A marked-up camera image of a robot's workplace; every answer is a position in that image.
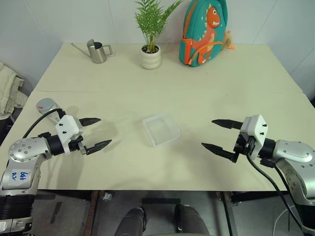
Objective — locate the rusty metal table leg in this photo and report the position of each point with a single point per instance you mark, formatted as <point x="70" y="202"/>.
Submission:
<point x="229" y="214"/>
<point x="94" y="204"/>

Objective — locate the teal dinosaur backpack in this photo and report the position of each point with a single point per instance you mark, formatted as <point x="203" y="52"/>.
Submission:
<point x="204" y="32"/>

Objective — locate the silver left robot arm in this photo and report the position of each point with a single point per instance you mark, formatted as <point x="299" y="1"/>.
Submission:
<point x="23" y="152"/>

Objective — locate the steel watering can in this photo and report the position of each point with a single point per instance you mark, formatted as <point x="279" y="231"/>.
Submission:
<point x="97" y="52"/>

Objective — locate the beige crumpled cloth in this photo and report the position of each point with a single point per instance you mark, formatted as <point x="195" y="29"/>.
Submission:
<point x="8" y="88"/>

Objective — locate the dark rounded shape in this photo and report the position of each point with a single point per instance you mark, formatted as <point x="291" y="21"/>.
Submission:
<point x="131" y="222"/>
<point x="190" y="220"/>

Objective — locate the green plant in white pot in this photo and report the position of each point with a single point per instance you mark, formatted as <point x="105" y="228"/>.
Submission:
<point x="150" y="57"/>

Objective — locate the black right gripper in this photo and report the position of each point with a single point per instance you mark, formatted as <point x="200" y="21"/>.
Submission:
<point x="243" y="145"/>

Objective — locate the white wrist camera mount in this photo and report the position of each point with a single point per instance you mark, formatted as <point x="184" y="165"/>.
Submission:
<point x="256" y="127"/>
<point x="66" y="127"/>

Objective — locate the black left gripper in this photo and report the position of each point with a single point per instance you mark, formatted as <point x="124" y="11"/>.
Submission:
<point x="75" y="145"/>

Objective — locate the clear plastic square container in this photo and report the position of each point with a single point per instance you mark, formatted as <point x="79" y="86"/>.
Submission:
<point x="161" y="131"/>

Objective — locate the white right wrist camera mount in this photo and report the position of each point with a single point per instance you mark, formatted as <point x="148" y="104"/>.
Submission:
<point x="256" y="127"/>

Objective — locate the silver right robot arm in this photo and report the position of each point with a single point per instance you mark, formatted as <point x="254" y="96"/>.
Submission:
<point x="292" y="152"/>

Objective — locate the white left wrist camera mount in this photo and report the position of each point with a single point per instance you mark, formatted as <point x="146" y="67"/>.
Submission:
<point x="66" y="127"/>

